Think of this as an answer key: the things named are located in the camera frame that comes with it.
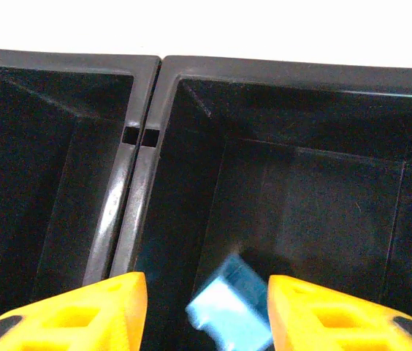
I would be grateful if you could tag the blue lego brick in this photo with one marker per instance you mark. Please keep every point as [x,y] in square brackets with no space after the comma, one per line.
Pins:
[224,307]

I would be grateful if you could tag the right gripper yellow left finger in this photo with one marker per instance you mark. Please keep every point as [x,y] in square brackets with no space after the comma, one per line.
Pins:
[82,321]

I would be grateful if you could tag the black plastic bin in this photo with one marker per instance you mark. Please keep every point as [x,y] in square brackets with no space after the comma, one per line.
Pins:
[27,164]
[319,201]

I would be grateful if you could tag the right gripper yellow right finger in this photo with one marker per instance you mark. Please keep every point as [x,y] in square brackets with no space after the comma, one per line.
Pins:
[301,314]

